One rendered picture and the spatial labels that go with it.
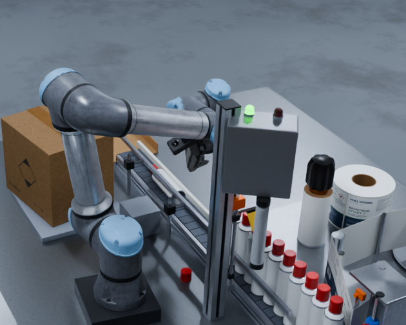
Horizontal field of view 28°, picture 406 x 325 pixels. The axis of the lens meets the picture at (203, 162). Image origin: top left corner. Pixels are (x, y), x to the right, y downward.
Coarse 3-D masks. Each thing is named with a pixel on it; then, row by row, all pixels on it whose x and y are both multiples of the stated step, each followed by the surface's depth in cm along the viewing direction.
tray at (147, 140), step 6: (114, 138) 315; (132, 138) 316; (138, 138) 316; (144, 138) 315; (150, 138) 310; (114, 144) 310; (120, 144) 311; (144, 144) 312; (150, 144) 311; (156, 144) 306; (114, 150) 307; (120, 150) 307; (126, 150) 307; (150, 150) 308; (156, 150) 308; (114, 156) 303; (114, 162) 300
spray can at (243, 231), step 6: (246, 216) 229; (240, 222) 233; (246, 222) 230; (240, 228) 231; (246, 228) 230; (240, 234) 231; (246, 234) 230; (240, 240) 232; (246, 240) 231; (240, 246) 233; (246, 246) 233; (240, 252) 234; (240, 270) 237
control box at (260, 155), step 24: (240, 120) 194; (264, 120) 195; (288, 120) 195; (240, 144) 193; (264, 144) 193; (288, 144) 192; (240, 168) 197; (264, 168) 196; (288, 168) 195; (240, 192) 200; (264, 192) 200; (288, 192) 199
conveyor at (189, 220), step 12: (132, 156) 294; (144, 156) 295; (144, 168) 288; (144, 180) 281; (156, 192) 274; (192, 204) 269; (180, 216) 263; (192, 216) 263; (204, 216) 264; (192, 228) 257; (204, 228) 258; (204, 240) 252; (240, 276) 238; (264, 312) 225; (276, 324) 220
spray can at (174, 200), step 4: (156, 168) 280; (160, 168) 278; (152, 172) 280; (160, 172) 276; (164, 172) 276; (152, 176) 278; (164, 176) 274; (168, 176) 274; (156, 180) 275; (168, 180) 272; (172, 180) 273; (160, 184) 273; (172, 184) 270; (176, 184) 270; (160, 188) 274; (164, 188) 270; (176, 188) 268; (180, 188) 269; (164, 192) 271; (168, 192) 268; (180, 192) 267; (168, 196) 269; (172, 196) 266; (184, 196) 269; (172, 200) 267; (176, 200) 268
